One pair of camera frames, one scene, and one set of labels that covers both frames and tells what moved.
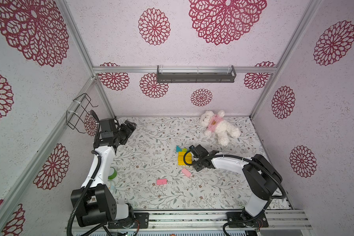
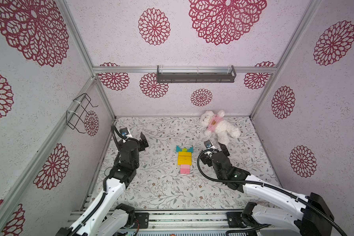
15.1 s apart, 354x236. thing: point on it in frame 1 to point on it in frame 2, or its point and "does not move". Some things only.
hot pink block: (162, 181) to (185, 170)
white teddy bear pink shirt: (215, 123) does not move
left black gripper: (128, 131) to (144, 141)
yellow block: (182, 163) does not move
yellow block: (188, 158) does not move
